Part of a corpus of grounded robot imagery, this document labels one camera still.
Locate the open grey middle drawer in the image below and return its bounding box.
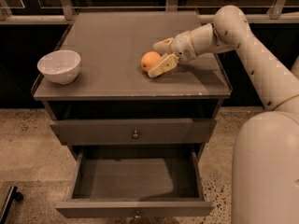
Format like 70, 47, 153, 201
56, 148, 214, 218

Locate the white ceramic bowl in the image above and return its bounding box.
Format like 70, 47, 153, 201
37, 50, 81, 85

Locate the round metal top knob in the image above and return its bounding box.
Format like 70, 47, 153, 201
132, 130, 140, 139

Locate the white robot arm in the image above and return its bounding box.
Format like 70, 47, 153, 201
149, 6, 299, 224

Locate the orange fruit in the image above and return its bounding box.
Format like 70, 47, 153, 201
140, 51, 161, 72

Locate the metal railing frame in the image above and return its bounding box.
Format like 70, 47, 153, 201
0, 0, 299, 24

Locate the black wheeled cart base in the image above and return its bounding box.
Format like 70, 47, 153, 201
0, 186, 23, 224

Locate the grey drawer cabinet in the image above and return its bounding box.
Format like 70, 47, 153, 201
31, 10, 234, 218

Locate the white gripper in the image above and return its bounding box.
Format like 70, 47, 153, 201
148, 31, 197, 78

